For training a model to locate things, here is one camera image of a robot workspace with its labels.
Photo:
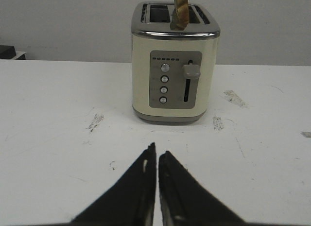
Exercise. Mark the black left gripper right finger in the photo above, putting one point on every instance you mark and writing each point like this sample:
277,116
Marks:
184,200

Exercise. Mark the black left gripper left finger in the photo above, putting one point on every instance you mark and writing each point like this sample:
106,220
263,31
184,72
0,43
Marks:
131,199

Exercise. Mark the cream and chrome toaster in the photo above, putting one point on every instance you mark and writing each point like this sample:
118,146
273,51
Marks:
172,69

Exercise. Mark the slice of toast bread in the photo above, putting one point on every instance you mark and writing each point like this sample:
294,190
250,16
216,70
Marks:
180,17

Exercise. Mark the black box in background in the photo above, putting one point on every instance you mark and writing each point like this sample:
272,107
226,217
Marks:
8,52

